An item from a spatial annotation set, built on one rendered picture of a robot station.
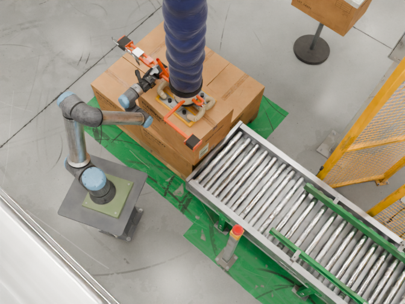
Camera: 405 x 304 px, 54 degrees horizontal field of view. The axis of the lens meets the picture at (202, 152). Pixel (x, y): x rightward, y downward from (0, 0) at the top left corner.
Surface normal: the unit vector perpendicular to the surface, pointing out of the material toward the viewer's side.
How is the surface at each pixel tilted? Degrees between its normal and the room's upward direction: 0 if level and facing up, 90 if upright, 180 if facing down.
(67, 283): 0
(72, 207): 0
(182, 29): 84
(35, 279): 0
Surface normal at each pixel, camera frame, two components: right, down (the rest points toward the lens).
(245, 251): 0.01, -0.42
